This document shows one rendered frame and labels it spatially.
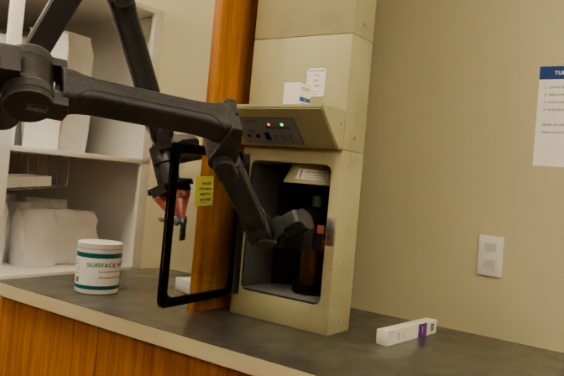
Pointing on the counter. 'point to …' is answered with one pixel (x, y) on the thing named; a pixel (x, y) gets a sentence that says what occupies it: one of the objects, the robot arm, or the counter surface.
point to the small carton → (296, 93)
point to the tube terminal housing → (346, 254)
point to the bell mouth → (309, 174)
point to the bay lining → (277, 272)
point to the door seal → (172, 237)
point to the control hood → (316, 124)
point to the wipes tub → (97, 266)
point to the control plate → (250, 126)
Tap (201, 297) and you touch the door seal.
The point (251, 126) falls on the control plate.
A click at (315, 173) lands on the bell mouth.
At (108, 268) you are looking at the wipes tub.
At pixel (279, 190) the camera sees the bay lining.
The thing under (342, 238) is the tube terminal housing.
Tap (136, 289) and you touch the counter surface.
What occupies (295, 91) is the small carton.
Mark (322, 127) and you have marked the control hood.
